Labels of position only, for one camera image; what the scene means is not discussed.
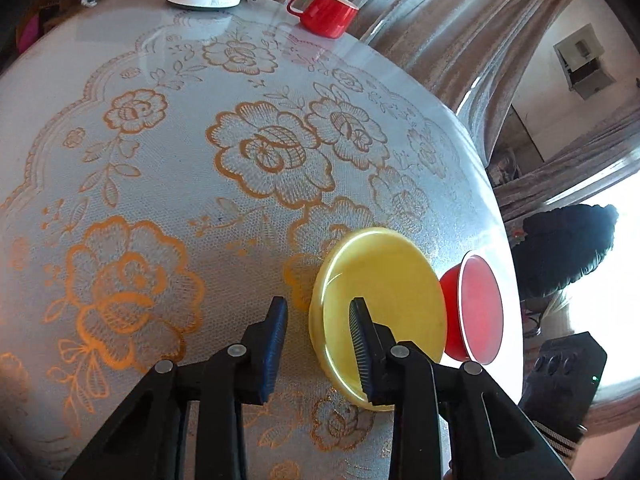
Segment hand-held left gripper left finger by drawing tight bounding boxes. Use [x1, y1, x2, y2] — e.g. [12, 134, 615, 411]
[60, 296, 289, 480]

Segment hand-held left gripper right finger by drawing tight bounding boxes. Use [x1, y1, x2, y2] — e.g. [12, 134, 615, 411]
[348, 297, 571, 480]

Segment yellow plastic bowl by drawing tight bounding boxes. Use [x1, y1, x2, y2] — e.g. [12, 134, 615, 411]
[308, 226, 448, 413]

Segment red plastic bowl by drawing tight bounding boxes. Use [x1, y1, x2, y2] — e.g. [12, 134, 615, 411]
[439, 251, 505, 365]

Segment floral lace tablecloth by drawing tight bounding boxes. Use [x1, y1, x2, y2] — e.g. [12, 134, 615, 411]
[0, 10, 501, 480]

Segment grey window curtain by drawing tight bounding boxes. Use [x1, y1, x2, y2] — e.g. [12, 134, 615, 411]
[492, 105, 640, 221]

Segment grey patterned curtain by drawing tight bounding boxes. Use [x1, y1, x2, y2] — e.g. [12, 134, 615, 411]
[240, 0, 596, 161]

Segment red mug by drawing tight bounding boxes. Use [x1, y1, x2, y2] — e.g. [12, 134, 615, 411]
[286, 0, 359, 39]

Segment pink bag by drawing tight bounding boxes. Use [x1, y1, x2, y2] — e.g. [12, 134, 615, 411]
[16, 10, 43, 41]

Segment black striped strap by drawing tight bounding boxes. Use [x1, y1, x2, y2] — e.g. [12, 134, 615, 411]
[530, 417, 588, 461]

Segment wall electrical box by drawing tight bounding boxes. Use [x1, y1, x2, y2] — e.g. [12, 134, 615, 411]
[552, 24, 617, 102]

